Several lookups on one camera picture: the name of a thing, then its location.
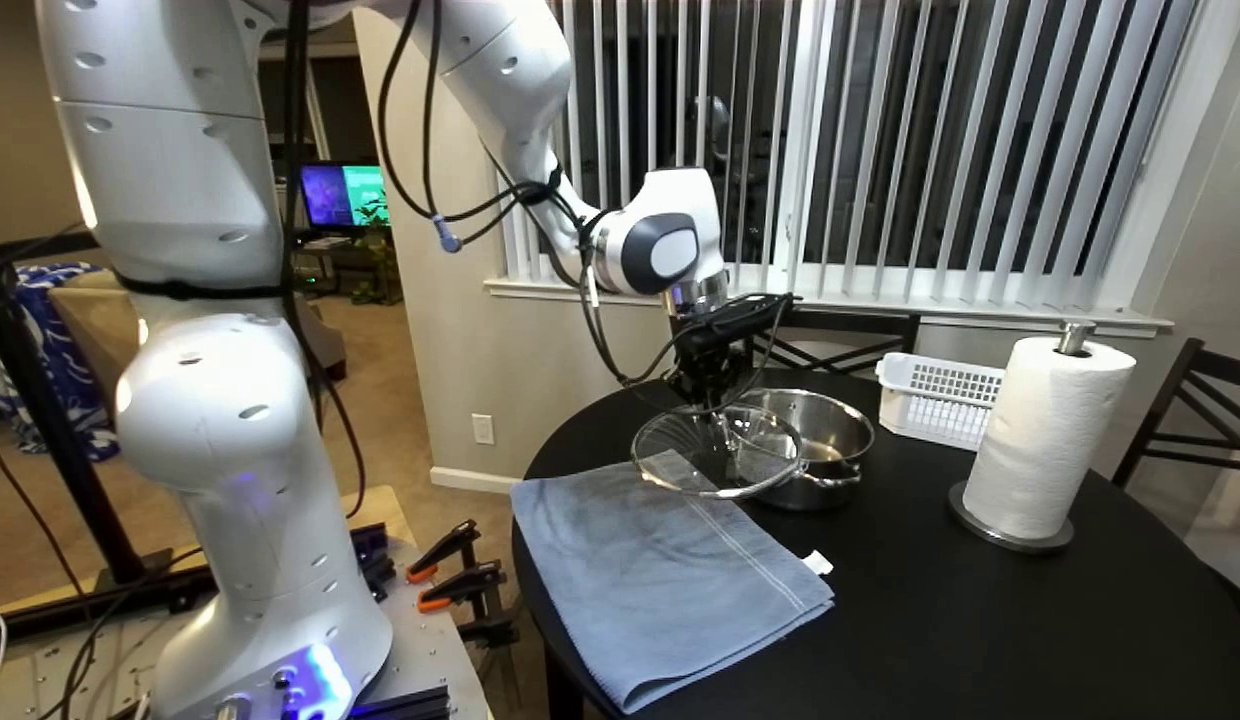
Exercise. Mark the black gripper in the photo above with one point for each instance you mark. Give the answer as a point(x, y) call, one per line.
point(708, 358)

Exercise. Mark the glass pot lid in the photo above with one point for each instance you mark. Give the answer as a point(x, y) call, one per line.
point(727, 455)

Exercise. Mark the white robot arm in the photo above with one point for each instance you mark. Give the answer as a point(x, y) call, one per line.
point(170, 158)

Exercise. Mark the stainless steel pot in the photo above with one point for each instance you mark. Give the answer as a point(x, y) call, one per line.
point(832, 446)

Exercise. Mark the blue folded towel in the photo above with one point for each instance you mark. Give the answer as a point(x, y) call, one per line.
point(662, 584)

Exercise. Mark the black chair behind table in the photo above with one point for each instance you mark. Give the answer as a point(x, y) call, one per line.
point(840, 343)

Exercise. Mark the white plastic basket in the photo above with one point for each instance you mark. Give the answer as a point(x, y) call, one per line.
point(942, 403)

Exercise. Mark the red and black clamp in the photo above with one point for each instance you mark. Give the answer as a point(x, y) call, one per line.
point(458, 536)

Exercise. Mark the white vertical window blinds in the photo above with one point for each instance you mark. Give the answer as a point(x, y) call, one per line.
point(885, 148)

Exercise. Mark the white paper towel roll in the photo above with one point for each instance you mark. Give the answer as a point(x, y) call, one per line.
point(1109, 382)

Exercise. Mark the metal paper towel holder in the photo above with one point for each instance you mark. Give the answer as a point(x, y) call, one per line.
point(1037, 446)

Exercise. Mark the lit computer monitor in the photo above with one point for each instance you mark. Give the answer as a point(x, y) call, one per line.
point(346, 199)

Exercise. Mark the black chair at right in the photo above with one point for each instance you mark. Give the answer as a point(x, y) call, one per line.
point(1194, 415)

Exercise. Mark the white wall outlet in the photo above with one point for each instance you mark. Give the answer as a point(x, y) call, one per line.
point(482, 431)

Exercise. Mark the black metal stand frame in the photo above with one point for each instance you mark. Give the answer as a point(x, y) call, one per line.
point(128, 582)

